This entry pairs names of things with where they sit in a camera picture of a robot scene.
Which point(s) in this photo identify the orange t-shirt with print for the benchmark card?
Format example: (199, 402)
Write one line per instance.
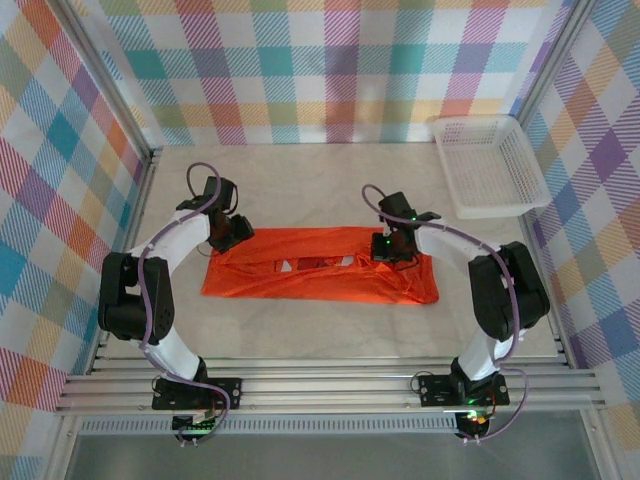
(320, 285)

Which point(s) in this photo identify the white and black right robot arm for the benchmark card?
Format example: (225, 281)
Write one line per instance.
(450, 240)

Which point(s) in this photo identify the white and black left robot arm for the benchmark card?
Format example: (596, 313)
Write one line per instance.
(170, 345)

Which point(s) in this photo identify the white perforated plastic basket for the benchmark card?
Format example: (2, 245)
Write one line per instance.
(490, 165)

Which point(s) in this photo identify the grey metal sheet panel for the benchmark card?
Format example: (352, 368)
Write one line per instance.
(325, 457)

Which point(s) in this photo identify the aluminium frame side rail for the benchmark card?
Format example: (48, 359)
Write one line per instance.
(562, 345)
(140, 210)

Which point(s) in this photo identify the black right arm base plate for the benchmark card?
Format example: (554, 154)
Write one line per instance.
(435, 390)

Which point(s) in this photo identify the aluminium frame cross rail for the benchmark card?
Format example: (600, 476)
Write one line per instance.
(325, 385)

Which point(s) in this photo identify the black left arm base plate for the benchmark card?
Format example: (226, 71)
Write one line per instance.
(230, 392)

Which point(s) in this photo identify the aluminium frame corner post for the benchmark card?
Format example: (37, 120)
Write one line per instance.
(100, 75)
(550, 60)

